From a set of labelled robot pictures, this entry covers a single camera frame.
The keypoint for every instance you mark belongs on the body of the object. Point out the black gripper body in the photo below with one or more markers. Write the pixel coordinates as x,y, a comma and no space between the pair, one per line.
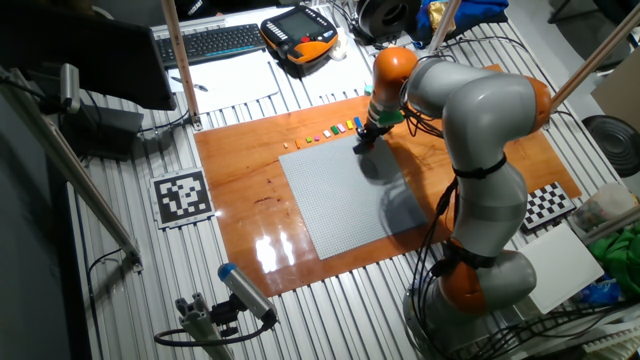
375,132

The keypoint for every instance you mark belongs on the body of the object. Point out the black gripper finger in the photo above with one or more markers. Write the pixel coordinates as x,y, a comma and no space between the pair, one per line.
359,148
371,144

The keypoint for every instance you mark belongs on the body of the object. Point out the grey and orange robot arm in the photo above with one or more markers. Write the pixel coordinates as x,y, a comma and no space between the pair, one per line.
485,125

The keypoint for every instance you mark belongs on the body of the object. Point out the yellow Lego brick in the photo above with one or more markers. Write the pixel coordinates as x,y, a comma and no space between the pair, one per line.
349,125

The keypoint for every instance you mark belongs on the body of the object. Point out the pink Lego brick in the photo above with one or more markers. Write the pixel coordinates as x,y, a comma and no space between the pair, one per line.
341,128

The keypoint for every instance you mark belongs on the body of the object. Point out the grey Lego baseplate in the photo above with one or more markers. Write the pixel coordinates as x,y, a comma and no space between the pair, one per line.
320,190

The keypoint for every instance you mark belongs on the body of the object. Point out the small teal block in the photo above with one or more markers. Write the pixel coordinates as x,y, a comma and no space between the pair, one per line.
368,90

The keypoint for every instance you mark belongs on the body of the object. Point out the white crumpled tissue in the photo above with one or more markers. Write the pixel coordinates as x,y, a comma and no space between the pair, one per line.
339,49

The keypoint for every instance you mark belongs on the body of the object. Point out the black round spool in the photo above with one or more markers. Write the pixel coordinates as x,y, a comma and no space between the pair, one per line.
385,17

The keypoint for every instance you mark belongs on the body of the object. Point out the orange black teach pendant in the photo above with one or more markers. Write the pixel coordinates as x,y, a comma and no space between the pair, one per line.
300,32

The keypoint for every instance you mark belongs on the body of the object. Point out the glossy wooden board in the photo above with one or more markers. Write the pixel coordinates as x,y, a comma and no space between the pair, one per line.
240,200

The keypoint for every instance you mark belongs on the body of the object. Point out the gold foil wrap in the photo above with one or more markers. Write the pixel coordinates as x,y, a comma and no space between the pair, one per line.
439,14

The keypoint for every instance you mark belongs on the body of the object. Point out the blue cloth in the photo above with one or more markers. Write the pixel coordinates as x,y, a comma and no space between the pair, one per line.
480,12

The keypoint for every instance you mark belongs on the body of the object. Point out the dark pen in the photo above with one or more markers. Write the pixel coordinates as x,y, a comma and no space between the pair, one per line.
189,84

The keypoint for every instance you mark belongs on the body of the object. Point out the black computer keyboard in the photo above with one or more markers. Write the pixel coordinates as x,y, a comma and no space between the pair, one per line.
210,44

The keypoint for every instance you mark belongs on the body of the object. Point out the black white fiducial marker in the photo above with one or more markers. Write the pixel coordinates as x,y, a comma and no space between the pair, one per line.
182,198

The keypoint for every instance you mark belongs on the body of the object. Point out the black white checkerboard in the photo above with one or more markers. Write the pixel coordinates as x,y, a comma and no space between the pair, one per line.
547,205

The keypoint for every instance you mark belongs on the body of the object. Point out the white flat box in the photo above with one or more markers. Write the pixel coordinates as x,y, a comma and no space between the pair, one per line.
565,270

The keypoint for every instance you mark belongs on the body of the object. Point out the short aluminium profile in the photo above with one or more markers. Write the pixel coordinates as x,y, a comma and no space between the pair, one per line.
200,325

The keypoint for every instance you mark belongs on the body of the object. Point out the clear plastic jar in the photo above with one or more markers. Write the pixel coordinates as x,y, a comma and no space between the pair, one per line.
605,205

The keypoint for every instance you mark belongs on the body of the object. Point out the black ribbed round object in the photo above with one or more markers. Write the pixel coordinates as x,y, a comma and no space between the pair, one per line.
617,145

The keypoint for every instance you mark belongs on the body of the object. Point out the dark box under monitor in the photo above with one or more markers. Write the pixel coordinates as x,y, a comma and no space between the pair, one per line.
105,132

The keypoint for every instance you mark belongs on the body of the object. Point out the blue plastic bag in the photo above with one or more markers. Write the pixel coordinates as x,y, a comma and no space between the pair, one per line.
600,292

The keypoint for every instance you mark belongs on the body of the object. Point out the green cloth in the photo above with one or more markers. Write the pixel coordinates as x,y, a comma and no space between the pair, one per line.
625,260

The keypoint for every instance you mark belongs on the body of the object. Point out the black computer monitor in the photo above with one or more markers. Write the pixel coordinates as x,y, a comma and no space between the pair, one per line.
90,50

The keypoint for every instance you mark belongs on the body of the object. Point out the white ribbed plastic part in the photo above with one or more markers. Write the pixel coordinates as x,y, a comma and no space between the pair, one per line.
612,341

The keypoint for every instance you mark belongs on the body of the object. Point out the silver frame post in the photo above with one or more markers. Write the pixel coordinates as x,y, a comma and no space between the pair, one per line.
442,27

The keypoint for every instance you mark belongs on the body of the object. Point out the silver camera with blue end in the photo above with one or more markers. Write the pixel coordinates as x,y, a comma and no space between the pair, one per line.
245,291

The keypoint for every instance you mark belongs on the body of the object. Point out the slanted frame post with bracket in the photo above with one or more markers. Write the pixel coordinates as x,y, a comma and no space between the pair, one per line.
179,60

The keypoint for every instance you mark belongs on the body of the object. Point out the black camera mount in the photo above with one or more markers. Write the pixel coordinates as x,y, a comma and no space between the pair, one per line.
224,315

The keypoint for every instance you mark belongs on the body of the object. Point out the slanted bare frame post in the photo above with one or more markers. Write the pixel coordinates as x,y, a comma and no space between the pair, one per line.
600,50

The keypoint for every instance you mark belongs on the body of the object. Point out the long aluminium frame beam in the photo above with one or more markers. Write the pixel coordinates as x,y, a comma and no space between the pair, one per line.
65,160

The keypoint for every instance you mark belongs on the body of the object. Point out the silver camera on beam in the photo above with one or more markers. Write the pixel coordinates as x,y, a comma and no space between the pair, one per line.
70,87

